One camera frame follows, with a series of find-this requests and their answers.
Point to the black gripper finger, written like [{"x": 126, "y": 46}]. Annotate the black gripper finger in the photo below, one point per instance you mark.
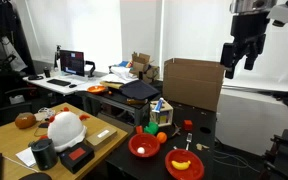
[
  {"x": 230, "y": 56},
  {"x": 254, "y": 50}
]

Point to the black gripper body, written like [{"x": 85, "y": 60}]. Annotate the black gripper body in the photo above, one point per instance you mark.
[{"x": 250, "y": 28}]

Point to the yellow toy banana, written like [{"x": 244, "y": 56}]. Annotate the yellow toy banana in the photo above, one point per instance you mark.
[{"x": 180, "y": 165}]

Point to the red plastic bowl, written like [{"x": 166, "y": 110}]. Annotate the red plastic bowl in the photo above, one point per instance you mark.
[
  {"x": 149, "y": 141},
  {"x": 193, "y": 170}
]

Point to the small white ball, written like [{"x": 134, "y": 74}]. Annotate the small white ball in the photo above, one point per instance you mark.
[{"x": 140, "y": 150}]

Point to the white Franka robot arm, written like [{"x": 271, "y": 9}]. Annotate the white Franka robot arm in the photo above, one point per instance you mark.
[{"x": 284, "y": 13}]

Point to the orange toy basketball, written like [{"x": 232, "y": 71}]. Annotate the orange toy basketball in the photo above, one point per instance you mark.
[{"x": 161, "y": 137}]

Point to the green plastic toy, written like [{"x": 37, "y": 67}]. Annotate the green plastic toy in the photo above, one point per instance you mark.
[{"x": 151, "y": 128}]

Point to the orange bowl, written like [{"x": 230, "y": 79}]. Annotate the orange bowl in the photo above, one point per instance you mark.
[{"x": 96, "y": 89}]

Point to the white plush chicken toy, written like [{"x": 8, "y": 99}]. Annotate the white plush chicken toy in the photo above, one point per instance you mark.
[{"x": 65, "y": 130}]

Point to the brown toy football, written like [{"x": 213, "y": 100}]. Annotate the brown toy football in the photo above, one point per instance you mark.
[{"x": 25, "y": 120}]

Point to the large cardboard box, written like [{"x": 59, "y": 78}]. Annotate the large cardboard box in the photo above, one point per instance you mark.
[{"x": 190, "y": 83}]

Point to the red cube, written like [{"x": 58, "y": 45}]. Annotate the red cube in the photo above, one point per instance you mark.
[{"x": 188, "y": 125}]

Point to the small open cardboard box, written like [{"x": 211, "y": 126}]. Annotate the small open cardboard box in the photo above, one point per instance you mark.
[{"x": 144, "y": 66}]

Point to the blue and white tube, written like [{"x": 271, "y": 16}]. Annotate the blue and white tube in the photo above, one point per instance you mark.
[{"x": 158, "y": 105}]

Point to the wooden shape sorter box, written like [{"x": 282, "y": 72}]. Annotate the wooden shape sorter box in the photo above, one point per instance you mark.
[{"x": 166, "y": 115}]

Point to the metal fork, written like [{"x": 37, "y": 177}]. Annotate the metal fork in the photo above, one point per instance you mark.
[{"x": 189, "y": 136}]

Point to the blue pack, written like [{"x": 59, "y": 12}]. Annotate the blue pack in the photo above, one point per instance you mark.
[{"x": 124, "y": 63}]

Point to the black clamp stand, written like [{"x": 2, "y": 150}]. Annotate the black clamp stand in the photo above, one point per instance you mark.
[{"x": 284, "y": 156}]

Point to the white plastic bag pile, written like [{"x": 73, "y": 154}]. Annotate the white plastic bag pile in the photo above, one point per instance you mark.
[{"x": 120, "y": 73}]

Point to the small orange block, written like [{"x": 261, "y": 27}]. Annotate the small orange block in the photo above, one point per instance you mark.
[{"x": 139, "y": 129}]

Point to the black metal bench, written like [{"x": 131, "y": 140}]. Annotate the black metal bench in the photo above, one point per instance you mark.
[{"x": 117, "y": 100}]

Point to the tan flat package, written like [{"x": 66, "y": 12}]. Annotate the tan flat package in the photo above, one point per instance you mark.
[{"x": 110, "y": 85}]

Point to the tiny orange ball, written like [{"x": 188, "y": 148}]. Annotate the tiny orange ball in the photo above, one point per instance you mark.
[{"x": 110, "y": 92}]

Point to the white desk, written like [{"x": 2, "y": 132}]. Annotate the white desk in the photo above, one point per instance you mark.
[{"x": 80, "y": 85}]

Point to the small brown cardboard box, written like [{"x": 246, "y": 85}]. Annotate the small brown cardboard box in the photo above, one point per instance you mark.
[{"x": 100, "y": 137}]

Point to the computer monitor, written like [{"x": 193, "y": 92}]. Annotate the computer monitor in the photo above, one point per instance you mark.
[{"x": 72, "y": 62}]

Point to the black computer mouse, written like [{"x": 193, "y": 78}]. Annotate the black computer mouse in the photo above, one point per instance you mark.
[
  {"x": 35, "y": 176},
  {"x": 72, "y": 85}
]

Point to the black tripod stand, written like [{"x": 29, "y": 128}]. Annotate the black tripod stand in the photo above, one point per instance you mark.
[{"x": 57, "y": 56}]

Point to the black box with red label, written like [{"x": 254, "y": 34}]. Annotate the black box with red label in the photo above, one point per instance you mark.
[{"x": 76, "y": 156}]

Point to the black cup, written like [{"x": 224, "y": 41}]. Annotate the black cup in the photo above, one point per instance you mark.
[{"x": 47, "y": 72}]

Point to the clear plastic container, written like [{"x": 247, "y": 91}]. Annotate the clear plastic container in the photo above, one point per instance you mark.
[{"x": 46, "y": 113}]

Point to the black pouch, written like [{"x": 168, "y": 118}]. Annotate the black pouch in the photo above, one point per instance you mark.
[{"x": 35, "y": 77}]

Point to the small black device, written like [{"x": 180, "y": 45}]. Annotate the small black device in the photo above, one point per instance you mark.
[{"x": 44, "y": 125}]

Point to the black cylinder speaker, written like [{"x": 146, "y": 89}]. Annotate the black cylinder speaker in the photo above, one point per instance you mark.
[{"x": 44, "y": 155}]

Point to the white container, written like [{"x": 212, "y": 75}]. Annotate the white container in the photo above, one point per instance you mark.
[{"x": 16, "y": 99}]

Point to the dark hanging jackets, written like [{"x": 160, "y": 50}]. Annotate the dark hanging jackets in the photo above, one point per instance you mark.
[{"x": 4, "y": 33}]

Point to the white paper sheet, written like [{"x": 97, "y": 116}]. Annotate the white paper sheet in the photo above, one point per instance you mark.
[{"x": 25, "y": 156}]

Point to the black office chair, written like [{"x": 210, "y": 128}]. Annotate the black office chair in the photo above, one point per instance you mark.
[{"x": 4, "y": 110}]

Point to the wooden table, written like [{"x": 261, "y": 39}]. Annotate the wooden table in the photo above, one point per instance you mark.
[{"x": 4, "y": 140}]

